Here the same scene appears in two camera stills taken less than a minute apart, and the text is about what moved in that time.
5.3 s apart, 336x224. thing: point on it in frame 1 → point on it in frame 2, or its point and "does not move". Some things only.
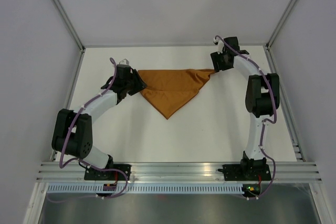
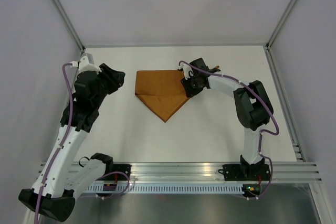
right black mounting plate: x=238 y=172 does not move
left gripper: x=140 y=85 → x=113 y=75
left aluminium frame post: x=59 y=7 does not move
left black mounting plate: x=92 y=174 does not move
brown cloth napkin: x=168 y=90 does not move
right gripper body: x=222 y=65 → x=192 y=85
